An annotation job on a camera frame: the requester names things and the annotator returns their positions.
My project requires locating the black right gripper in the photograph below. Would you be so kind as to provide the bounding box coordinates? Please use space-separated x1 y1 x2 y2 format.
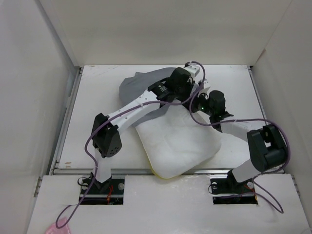
182 90 215 117

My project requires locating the white pillow yellow edge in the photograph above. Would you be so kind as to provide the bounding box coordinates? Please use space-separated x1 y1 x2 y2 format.
136 105 221 179

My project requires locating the grey pillowcase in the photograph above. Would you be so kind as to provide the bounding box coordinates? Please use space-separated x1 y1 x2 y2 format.
119 67 175 127

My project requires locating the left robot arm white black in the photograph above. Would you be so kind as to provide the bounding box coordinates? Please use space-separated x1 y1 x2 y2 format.
92 65 200 159

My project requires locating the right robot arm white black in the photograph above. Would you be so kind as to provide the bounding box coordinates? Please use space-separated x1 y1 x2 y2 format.
189 90 290 195

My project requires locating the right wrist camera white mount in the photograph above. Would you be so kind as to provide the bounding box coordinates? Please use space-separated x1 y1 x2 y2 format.
198 80 211 95

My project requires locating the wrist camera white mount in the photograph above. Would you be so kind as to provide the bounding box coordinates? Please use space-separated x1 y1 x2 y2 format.
198 80 211 95
184 63 200 78

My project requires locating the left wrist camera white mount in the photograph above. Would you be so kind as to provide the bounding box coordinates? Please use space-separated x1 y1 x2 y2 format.
184 63 200 78

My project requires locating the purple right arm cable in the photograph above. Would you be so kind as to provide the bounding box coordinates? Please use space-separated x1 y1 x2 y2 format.
189 90 291 214

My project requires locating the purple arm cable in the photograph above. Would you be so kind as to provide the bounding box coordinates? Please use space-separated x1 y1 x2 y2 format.
189 90 291 214
56 60 208 229

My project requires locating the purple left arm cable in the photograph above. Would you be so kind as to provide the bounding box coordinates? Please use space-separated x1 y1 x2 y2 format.
56 60 208 229

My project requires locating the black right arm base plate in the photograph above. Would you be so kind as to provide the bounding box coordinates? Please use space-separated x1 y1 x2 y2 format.
209 178 258 205

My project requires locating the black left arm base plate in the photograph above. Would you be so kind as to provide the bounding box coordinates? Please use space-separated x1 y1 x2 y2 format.
81 178 125 205

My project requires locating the aluminium rail front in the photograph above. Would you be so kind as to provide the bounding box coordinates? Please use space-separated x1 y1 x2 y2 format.
52 167 283 175

